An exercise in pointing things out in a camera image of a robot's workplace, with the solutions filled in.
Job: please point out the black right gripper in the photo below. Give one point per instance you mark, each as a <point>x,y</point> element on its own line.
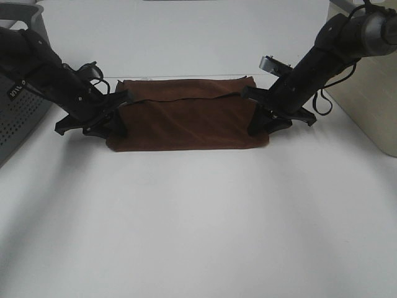
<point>266,120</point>

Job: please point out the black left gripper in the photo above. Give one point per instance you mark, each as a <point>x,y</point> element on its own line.
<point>102,121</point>

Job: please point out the brown towel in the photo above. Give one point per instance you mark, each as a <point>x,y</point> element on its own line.
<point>187,114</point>

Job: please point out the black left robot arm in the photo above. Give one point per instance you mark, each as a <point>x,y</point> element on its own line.
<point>28,60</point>

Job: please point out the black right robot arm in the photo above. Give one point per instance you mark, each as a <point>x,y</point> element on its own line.
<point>369,30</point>

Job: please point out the grey perforated plastic basket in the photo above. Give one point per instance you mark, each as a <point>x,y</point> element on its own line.
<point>21,110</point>

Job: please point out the beige bin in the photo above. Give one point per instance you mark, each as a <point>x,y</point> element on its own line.
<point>368,97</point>

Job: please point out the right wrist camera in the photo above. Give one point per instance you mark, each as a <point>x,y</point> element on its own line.
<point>271,65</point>

